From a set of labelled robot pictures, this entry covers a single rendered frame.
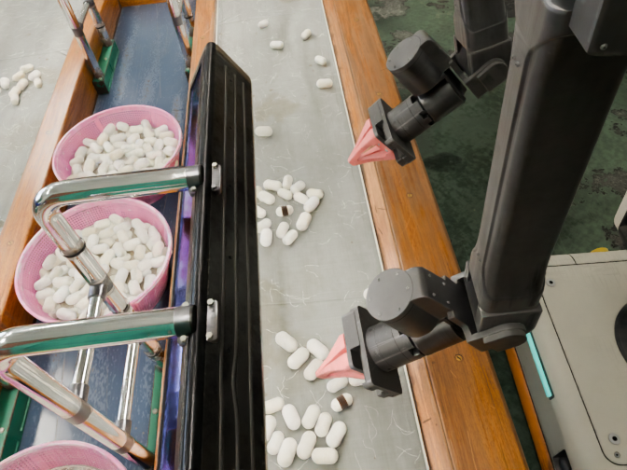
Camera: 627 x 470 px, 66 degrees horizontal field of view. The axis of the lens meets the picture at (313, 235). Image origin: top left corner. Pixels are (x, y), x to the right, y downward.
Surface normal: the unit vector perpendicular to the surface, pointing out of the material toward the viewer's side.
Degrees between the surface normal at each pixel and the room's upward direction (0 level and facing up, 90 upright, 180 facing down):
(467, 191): 0
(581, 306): 0
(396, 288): 38
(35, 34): 0
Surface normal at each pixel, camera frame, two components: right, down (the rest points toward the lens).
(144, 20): -0.06, -0.61
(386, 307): -0.66, -0.43
